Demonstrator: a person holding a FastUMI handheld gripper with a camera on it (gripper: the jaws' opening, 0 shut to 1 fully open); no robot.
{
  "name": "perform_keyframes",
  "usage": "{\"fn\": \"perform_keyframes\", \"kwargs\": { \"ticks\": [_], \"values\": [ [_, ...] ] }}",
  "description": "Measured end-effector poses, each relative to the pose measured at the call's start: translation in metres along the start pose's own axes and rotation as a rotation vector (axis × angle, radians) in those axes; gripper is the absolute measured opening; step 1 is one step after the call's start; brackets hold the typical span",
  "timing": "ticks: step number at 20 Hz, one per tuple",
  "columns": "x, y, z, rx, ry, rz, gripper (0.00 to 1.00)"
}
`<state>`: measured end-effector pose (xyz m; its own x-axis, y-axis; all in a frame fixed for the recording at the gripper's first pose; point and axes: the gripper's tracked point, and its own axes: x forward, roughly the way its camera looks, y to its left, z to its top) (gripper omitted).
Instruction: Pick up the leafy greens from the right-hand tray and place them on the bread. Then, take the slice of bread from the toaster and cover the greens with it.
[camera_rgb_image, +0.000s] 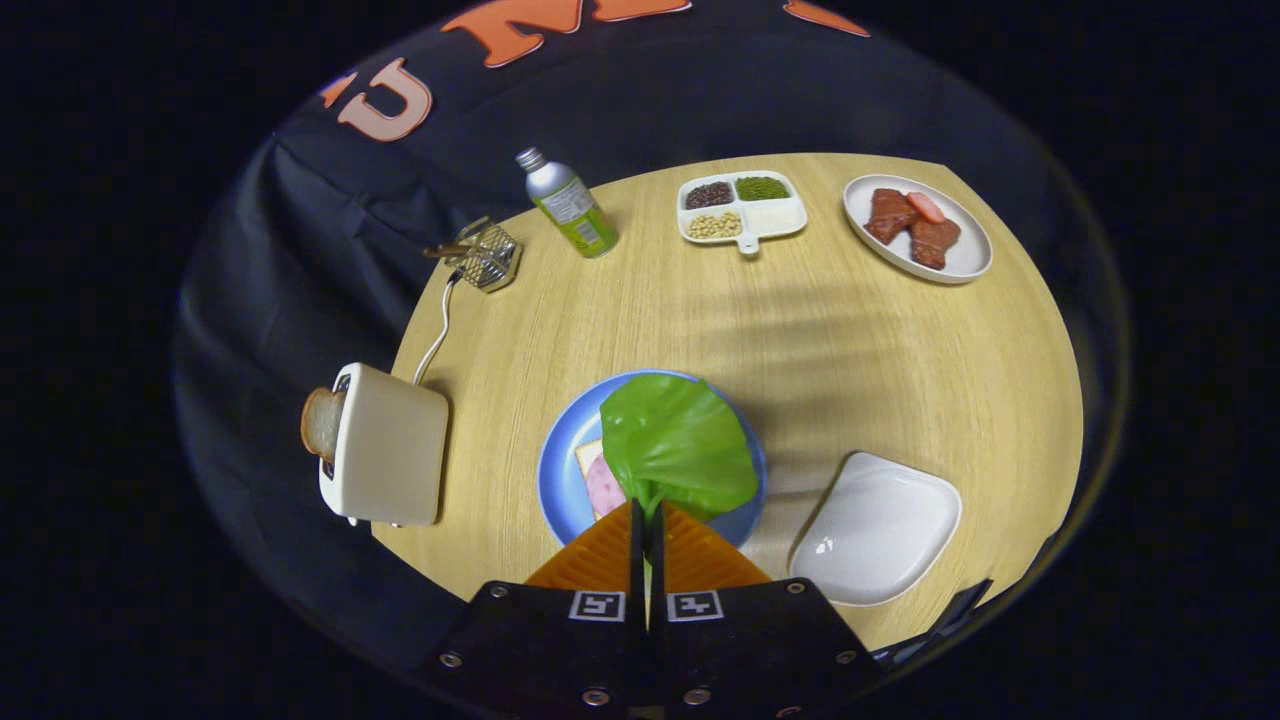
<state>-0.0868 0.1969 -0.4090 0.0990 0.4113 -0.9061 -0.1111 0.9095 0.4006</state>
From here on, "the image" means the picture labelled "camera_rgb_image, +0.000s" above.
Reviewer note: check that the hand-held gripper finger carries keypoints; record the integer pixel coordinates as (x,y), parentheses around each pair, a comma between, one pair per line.
(637,580)
(657,580)

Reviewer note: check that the green lettuce leaf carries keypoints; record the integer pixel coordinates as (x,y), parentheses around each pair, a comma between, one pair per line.
(680,440)

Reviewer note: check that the brown toast slice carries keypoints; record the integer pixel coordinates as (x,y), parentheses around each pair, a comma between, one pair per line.
(320,425)

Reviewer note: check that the white bread slice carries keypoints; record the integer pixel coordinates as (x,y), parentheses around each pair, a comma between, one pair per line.
(590,458)

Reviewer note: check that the blue round plate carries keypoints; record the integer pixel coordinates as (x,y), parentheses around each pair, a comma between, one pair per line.
(565,470)

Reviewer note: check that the white empty square plate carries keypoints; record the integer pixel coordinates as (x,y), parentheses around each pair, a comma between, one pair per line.
(875,530)

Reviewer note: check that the cream toaster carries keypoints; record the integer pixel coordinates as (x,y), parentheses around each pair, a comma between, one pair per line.
(390,450)

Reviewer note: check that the pale soybeans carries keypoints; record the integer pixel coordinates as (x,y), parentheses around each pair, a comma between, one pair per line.
(714,225)

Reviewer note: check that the silver bottle green label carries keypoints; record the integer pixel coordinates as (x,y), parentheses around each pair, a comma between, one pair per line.
(570,205)

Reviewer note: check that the white divided tray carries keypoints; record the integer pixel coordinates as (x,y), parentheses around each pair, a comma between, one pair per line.
(775,215)

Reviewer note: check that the dark red beans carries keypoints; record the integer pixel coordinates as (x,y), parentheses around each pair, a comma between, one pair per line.
(709,195)

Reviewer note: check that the green mung beans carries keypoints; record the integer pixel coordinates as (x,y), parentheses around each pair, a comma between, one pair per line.
(762,188)

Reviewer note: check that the red meat piece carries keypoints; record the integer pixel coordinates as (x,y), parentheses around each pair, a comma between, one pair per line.
(935,243)
(888,215)

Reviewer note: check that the white oval meat plate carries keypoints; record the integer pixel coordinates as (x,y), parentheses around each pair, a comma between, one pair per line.
(965,250)

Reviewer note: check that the pink sausage slice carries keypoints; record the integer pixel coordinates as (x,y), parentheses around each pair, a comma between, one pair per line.
(926,207)

